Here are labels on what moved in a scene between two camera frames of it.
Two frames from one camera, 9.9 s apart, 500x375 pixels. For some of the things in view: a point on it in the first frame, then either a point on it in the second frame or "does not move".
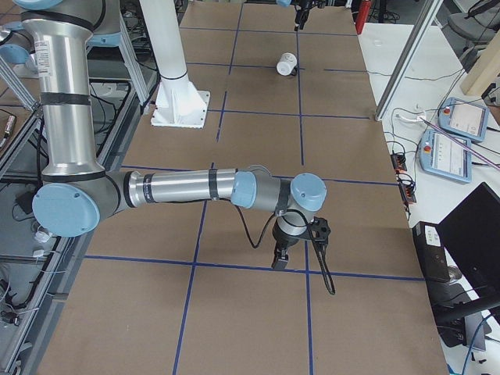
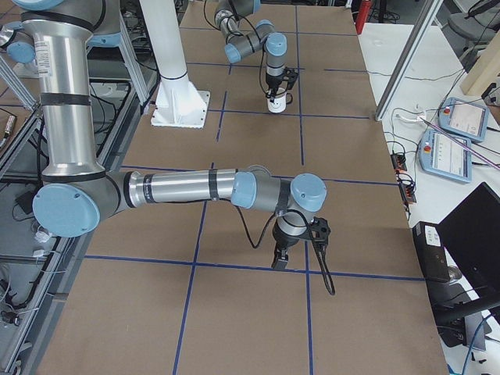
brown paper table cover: [191, 289] does not move
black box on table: [431, 253] does not move
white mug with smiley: [287, 64] to [282, 98]
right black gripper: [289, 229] does not move
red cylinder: [363, 9] does not move
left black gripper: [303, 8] to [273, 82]
